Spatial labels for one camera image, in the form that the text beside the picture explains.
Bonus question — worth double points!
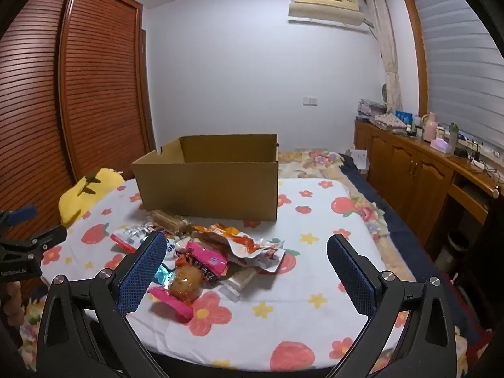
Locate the floral fabric pouch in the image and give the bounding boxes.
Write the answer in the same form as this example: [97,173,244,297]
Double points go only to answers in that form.
[372,113,406,129]

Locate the beige curtain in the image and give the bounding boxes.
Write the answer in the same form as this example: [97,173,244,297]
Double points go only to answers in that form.
[364,0,402,113]

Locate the white power strip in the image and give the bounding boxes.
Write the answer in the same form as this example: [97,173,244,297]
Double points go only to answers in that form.
[465,153,486,172]

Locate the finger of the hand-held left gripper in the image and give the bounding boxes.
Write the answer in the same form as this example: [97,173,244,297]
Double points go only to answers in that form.
[0,205,38,229]
[0,224,68,262]

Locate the red white snack packet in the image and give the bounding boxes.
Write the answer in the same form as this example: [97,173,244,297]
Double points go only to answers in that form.
[110,233,138,253]

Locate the clear biscuit packet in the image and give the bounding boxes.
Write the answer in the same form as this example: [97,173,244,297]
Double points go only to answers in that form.
[152,209,193,234]

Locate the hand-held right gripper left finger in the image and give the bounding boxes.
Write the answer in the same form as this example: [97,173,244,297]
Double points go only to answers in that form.
[36,230,170,378]

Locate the wooden sideboard cabinet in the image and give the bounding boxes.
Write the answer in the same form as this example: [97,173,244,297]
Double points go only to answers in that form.
[353,120,504,261]

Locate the pink snack packet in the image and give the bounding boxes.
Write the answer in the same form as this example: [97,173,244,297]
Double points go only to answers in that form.
[184,241,229,282]

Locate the yellow plush toy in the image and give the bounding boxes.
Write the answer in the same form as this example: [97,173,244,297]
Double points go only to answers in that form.
[58,167,124,227]

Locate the white blue snack pouch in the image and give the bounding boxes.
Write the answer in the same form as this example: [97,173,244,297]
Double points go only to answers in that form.
[163,236,186,261]

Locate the teal wrapped candy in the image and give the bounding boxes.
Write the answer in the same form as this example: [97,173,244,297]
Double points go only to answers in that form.
[153,265,174,286]

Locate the pink kettle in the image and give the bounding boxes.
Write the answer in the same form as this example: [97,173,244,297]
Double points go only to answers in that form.
[421,112,438,142]

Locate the white paper bags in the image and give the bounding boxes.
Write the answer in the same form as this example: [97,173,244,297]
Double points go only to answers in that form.
[346,149,369,172]

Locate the grey window blind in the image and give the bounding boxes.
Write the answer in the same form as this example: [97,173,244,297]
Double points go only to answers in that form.
[407,0,504,148]

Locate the silver snack packet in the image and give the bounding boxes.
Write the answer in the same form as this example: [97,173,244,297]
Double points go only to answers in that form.
[118,222,158,245]

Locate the brown cardboard box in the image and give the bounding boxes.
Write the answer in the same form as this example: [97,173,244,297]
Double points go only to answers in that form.
[131,134,279,222]

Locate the orange white snack packet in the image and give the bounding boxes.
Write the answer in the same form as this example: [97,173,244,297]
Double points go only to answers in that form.
[193,224,286,272]

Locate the person's left hand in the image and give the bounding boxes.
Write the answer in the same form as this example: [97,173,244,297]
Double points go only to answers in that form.
[0,281,25,325]

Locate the purple cloth bag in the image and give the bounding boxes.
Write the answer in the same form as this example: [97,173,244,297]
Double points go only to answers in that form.
[358,100,388,121]

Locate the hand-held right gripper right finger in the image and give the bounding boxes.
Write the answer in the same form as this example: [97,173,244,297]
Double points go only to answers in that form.
[326,233,459,378]

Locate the clear plastic snack packet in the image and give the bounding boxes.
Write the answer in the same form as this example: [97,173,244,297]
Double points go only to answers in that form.
[220,266,261,298]

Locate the white strawberry print sheet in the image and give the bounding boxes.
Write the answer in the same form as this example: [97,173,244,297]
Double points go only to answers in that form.
[20,177,418,371]

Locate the dark trash bin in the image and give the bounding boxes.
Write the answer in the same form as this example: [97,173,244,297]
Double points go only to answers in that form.
[435,228,470,280]

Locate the brown egg snack packet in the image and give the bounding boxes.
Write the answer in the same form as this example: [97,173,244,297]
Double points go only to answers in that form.
[147,266,205,324]

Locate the wall air conditioner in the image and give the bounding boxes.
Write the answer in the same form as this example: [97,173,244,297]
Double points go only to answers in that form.
[287,0,365,27]

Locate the floral quilt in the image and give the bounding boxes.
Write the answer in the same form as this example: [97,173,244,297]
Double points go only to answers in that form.
[276,150,485,347]

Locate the wooden louvered wardrobe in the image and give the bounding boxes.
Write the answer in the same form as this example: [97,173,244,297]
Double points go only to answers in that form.
[0,0,156,241]

